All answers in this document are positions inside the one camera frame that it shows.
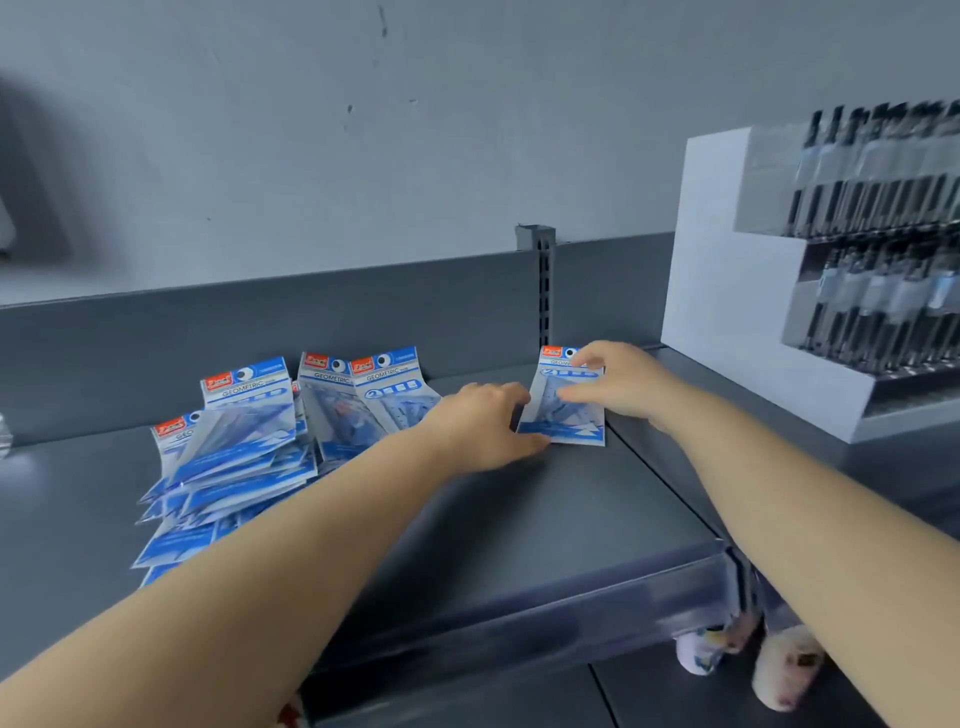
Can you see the person's left forearm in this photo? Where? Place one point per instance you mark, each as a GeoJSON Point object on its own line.
{"type": "Point", "coordinates": [225, 592]}

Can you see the rows of black gel pens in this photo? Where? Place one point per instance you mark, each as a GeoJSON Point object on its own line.
{"type": "Point", "coordinates": [870, 300]}

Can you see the white tiered pen display stand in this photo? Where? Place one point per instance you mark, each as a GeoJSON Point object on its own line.
{"type": "Point", "coordinates": [712, 300]}

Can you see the grey slotted shelf post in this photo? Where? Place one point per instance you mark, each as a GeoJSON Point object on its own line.
{"type": "Point", "coordinates": [544, 285]}

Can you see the pile of blue set-square packets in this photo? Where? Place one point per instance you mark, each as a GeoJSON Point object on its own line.
{"type": "Point", "coordinates": [240, 442]}

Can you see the person's left hand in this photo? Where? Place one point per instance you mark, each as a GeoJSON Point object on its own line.
{"type": "Point", "coordinates": [480, 431]}

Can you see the person's right forearm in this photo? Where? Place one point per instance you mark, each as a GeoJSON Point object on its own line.
{"type": "Point", "coordinates": [825, 525]}

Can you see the grey shelf back panel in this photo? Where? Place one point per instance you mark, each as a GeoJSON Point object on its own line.
{"type": "Point", "coordinates": [225, 337]}

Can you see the person's right hand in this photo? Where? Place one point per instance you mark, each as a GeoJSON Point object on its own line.
{"type": "Point", "coordinates": [630, 382]}

